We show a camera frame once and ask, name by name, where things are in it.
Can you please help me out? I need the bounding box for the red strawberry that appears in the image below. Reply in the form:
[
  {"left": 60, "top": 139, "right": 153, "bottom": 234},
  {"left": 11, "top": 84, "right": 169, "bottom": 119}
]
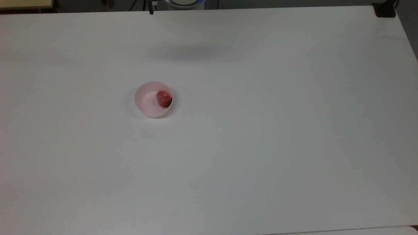
[{"left": 156, "top": 90, "right": 173, "bottom": 108}]

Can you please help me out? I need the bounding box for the pink plastic bowl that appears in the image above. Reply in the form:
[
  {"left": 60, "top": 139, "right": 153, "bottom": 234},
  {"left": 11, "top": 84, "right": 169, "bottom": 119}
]
[{"left": 134, "top": 81, "right": 174, "bottom": 118}]

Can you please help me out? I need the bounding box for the pale yellow side table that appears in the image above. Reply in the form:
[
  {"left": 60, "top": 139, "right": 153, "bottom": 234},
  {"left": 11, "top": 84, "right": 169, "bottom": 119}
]
[{"left": 0, "top": 0, "right": 55, "bottom": 10}]

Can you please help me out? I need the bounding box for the black table clamp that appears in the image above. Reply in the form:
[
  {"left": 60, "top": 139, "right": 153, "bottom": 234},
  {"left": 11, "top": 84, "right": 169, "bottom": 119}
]
[{"left": 372, "top": 0, "right": 399, "bottom": 18}]

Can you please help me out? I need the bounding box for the white robot base blue ring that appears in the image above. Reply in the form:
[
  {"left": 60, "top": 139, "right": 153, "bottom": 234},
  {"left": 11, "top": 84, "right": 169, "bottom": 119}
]
[{"left": 164, "top": 0, "right": 206, "bottom": 10}]

